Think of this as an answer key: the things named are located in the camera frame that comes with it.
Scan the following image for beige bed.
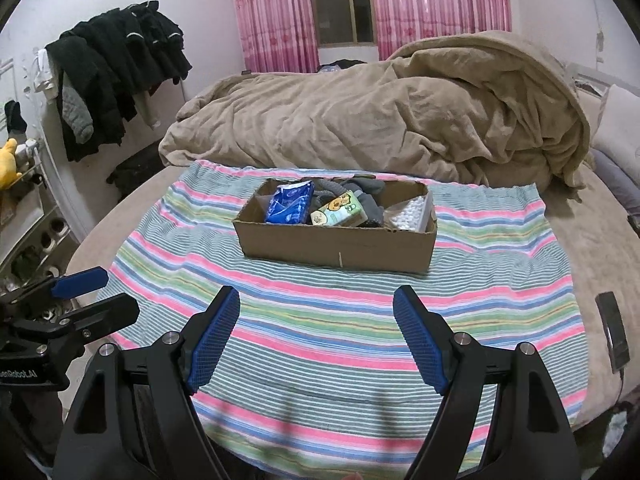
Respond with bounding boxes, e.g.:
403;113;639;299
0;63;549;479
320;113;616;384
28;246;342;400
65;72;640;433

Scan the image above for grey pillow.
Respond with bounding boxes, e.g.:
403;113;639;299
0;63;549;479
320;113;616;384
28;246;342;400
592;152;640;217

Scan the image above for window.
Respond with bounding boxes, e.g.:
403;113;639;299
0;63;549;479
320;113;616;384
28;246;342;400
305;0;377;49

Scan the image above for blue tissue packet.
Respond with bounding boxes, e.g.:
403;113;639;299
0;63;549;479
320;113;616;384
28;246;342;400
264;183;315;225

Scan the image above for grey hanging garment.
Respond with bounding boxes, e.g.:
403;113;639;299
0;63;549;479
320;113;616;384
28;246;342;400
60;85;95;144

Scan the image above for black hanging clothes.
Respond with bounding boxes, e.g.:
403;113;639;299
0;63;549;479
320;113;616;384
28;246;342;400
45;1;194;164

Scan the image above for brown cardboard box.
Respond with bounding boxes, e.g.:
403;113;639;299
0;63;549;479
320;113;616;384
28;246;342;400
232;176;439;275

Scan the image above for black suitcase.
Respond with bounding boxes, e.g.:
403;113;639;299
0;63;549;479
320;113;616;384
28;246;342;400
105;149;171;194

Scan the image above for pink curtain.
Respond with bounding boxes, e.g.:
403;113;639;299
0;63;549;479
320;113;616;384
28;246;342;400
364;0;514;61
228;0;321;75

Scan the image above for green yellow snack packet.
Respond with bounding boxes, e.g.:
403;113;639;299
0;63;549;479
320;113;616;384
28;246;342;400
310;191;370;227

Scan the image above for shoe rack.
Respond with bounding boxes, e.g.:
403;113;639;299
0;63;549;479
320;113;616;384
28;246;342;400
0;180;82;313

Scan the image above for yellow plush toy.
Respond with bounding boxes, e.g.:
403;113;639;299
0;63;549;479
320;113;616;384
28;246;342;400
0;138;24;191

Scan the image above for cotton swab bag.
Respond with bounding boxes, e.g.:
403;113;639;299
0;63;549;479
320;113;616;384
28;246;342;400
382;195;435;234

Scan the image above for grey dotted gloves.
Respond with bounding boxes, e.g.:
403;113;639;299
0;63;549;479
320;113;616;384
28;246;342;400
312;175;387;229

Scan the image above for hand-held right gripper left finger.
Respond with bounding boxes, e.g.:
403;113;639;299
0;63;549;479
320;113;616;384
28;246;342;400
52;286;241;480

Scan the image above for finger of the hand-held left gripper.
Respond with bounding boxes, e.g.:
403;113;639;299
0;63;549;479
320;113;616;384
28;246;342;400
30;268;109;306
47;293;140;347

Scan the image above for white embroidered pillow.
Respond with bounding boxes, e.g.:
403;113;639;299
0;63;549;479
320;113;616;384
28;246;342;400
592;84;640;182

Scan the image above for black hanging sock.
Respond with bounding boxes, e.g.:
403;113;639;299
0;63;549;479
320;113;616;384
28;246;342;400
4;100;29;136

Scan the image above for striped cloth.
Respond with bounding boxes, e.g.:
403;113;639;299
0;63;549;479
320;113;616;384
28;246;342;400
107;160;589;476

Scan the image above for beige blanket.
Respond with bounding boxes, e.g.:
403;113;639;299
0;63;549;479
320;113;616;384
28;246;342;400
159;30;599;191

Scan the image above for black smartphone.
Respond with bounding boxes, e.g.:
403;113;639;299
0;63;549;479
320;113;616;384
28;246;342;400
595;291;632;369

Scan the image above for black bag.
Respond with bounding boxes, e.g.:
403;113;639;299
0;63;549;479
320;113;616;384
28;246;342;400
320;58;369;74

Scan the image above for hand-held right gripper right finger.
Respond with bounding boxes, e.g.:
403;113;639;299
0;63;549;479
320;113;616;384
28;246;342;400
393;286;581;480

